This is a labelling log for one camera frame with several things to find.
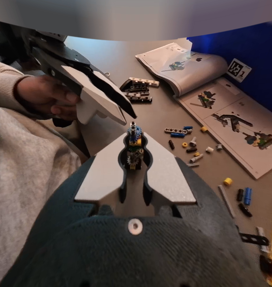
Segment multicoloured lego gear assembly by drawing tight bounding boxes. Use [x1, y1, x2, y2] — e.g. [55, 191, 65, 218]
[124, 121, 148, 171]

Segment black lego frame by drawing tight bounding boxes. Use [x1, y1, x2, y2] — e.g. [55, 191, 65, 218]
[119, 78, 150, 93]

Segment long light grey lego beam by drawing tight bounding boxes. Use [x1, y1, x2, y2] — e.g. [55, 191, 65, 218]
[129, 77, 160, 87]

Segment grey lego axle with connector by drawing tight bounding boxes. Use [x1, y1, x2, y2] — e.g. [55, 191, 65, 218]
[187, 152, 204, 168]

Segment lego instruction booklet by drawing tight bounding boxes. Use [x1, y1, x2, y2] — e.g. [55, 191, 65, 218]
[135, 42, 272, 180]

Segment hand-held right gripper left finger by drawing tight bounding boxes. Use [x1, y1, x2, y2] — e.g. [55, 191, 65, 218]
[74, 132, 130, 213]

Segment person's left forearm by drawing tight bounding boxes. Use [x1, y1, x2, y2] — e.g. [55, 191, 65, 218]
[0, 59, 33, 115]

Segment blue plastic storage bin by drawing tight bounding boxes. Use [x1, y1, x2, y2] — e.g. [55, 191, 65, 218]
[186, 20, 272, 113]

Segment person's left hand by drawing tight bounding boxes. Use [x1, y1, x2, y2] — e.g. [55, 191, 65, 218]
[15, 75, 81, 121]

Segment long black lego beam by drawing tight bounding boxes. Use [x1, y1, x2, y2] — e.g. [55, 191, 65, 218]
[129, 96, 153, 104]

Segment black lego beam sub-assembly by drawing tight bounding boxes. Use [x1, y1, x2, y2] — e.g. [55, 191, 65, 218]
[238, 226, 272, 278]

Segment grey zip hoodie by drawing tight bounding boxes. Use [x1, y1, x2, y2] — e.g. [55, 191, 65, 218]
[0, 59, 91, 287]

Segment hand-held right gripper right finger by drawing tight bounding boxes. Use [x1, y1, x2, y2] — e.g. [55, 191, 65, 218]
[142, 132, 196, 216]

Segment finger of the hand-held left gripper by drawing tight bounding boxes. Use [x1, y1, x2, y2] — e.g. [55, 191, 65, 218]
[61, 65, 138, 126]

